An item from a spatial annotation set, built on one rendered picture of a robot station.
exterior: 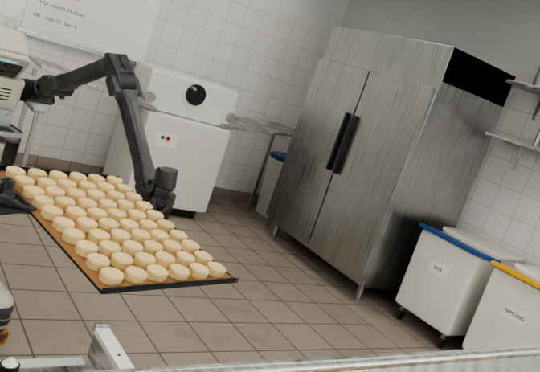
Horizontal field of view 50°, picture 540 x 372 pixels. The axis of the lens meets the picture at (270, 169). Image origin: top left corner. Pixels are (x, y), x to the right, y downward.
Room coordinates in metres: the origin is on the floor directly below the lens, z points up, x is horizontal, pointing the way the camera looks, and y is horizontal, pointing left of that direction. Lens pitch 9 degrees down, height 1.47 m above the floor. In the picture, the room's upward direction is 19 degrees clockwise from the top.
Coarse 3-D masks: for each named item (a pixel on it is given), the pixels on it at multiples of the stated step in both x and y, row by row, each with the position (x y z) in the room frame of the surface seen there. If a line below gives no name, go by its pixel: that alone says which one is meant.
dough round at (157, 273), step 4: (152, 264) 1.27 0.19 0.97; (156, 264) 1.28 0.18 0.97; (148, 268) 1.25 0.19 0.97; (152, 268) 1.25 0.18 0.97; (156, 268) 1.26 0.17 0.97; (160, 268) 1.26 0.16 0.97; (164, 268) 1.27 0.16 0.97; (148, 272) 1.24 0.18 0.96; (152, 272) 1.23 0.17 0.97; (156, 272) 1.24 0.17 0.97; (160, 272) 1.25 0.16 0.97; (164, 272) 1.25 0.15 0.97; (168, 272) 1.27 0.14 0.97; (148, 276) 1.24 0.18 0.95; (152, 276) 1.23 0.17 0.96; (156, 276) 1.23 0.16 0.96; (160, 276) 1.24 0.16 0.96; (164, 276) 1.24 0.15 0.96; (156, 280) 1.23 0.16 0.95; (160, 280) 1.24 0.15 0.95; (164, 280) 1.25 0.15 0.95
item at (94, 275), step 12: (36, 216) 1.32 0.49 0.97; (48, 228) 1.28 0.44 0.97; (96, 228) 1.38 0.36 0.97; (60, 240) 1.25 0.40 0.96; (72, 252) 1.22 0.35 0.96; (84, 264) 1.19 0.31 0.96; (96, 276) 1.16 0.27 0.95; (168, 276) 1.28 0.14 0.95; (192, 276) 1.33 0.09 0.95; (228, 276) 1.42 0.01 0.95
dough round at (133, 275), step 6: (126, 270) 1.20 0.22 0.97; (132, 270) 1.20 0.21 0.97; (138, 270) 1.22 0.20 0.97; (144, 270) 1.23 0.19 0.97; (126, 276) 1.19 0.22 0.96; (132, 276) 1.18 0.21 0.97; (138, 276) 1.19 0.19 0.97; (144, 276) 1.20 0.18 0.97; (132, 282) 1.18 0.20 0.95; (138, 282) 1.19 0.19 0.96; (144, 282) 1.20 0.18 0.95
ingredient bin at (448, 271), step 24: (432, 240) 4.19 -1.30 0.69; (456, 240) 4.04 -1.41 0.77; (480, 240) 4.37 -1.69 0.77; (432, 264) 4.13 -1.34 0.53; (456, 264) 4.00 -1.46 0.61; (480, 264) 3.92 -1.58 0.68; (408, 288) 4.22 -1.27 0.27; (432, 288) 4.08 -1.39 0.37; (456, 288) 3.94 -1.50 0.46; (480, 288) 4.00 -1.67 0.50; (432, 312) 4.02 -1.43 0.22; (456, 312) 3.90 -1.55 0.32
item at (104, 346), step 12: (96, 324) 1.05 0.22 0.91; (108, 324) 1.06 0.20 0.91; (96, 336) 1.03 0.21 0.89; (108, 336) 1.03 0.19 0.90; (96, 348) 1.02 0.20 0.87; (108, 348) 0.99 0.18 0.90; (120, 348) 1.01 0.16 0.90; (96, 360) 1.01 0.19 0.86; (108, 360) 0.98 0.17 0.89; (120, 360) 0.97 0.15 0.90
